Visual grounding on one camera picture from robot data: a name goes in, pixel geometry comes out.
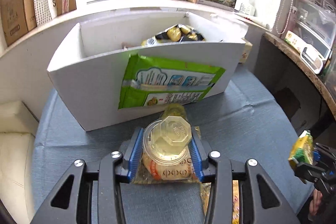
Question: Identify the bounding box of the round rice cracker pack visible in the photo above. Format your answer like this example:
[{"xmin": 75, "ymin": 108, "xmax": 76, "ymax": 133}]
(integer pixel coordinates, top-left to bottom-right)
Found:
[{"xmin": 131, "ymin": 126, "xmax": 202, "ymax": 185}]

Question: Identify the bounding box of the yellow green snack packet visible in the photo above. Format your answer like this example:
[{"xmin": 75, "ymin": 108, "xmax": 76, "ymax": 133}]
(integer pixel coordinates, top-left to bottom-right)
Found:
[{"xmin": 288, "ymin": 130, "xmax": 314, "ymax": 170}]

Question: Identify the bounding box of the clear jelly cup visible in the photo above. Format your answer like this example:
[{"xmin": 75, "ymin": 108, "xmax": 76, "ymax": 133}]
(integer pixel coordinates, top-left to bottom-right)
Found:
[{"xmin": 142, "ymin": 103, "xmax": 192, "ymax": 166}]

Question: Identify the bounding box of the large green snack bag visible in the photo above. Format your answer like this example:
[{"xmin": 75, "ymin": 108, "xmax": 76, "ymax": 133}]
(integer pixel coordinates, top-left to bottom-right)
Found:
[{"xmin": 118, "ymin": 54, "xmax": 226, "ymax": 109}]

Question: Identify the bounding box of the black yellow snack bag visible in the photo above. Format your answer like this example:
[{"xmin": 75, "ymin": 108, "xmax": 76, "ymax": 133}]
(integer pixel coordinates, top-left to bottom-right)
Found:
[{"xmin": 141, "ymin": 24, "xmax": 206, "ymax": 46}]

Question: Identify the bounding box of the person's hand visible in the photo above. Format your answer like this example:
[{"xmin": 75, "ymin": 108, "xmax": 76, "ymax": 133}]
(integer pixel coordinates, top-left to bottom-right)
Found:
[{"xmin": 309, "ymin": 189, "xmax": 323, "ymax": 216}]

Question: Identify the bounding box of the yellow noodle snack packet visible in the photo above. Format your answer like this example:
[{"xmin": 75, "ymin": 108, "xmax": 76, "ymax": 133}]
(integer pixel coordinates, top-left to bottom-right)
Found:
[{"xmin": 200, "ymin": 178, "xmax": 240, "ymax": 223}]

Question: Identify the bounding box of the wooden side shelf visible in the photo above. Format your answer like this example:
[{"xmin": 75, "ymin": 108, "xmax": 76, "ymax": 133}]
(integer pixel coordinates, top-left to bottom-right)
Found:
[{"xmin": 264, "ymin": 32, "xmax": 336, "ymax": 118}]

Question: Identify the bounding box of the white cardboard storage box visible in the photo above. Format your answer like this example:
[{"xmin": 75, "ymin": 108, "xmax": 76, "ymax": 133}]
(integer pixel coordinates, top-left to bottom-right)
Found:
[{"xmin": 47, "ymin": 11, "xmax": 248, "ymax": 131}]

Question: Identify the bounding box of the white digital clock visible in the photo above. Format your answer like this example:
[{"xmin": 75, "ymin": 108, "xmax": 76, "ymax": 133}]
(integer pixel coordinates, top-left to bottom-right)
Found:
[{"xmin": 300, "ymin": 44, "xmax": 323, "ymax": 75}]

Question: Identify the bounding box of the beige tissue box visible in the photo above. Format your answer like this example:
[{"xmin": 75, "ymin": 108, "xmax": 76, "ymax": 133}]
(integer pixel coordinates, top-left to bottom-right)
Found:
[{"xmin": 239, "ymin": 38, "xmax": 253, "ymax": 64}]

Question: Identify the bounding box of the beige packaged box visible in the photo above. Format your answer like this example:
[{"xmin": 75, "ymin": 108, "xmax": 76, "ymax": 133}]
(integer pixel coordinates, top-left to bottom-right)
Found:
[{"xmin": 284, "ymin": 31, "xmax": 306, "ymax": 54}]

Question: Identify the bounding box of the clear plastic drawer organizer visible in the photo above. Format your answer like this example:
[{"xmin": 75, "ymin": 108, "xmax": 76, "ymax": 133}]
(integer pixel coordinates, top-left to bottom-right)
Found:
[{"xmin": 292, "ymin": 0, "xmax": 335, "ymax": 60}]

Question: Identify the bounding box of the large brown cardboard box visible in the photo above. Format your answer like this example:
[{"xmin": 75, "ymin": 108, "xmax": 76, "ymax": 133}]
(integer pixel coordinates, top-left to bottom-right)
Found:
[{"xmin": 1, "ymin": 0, "xmax": 37, "ymax": 46}]

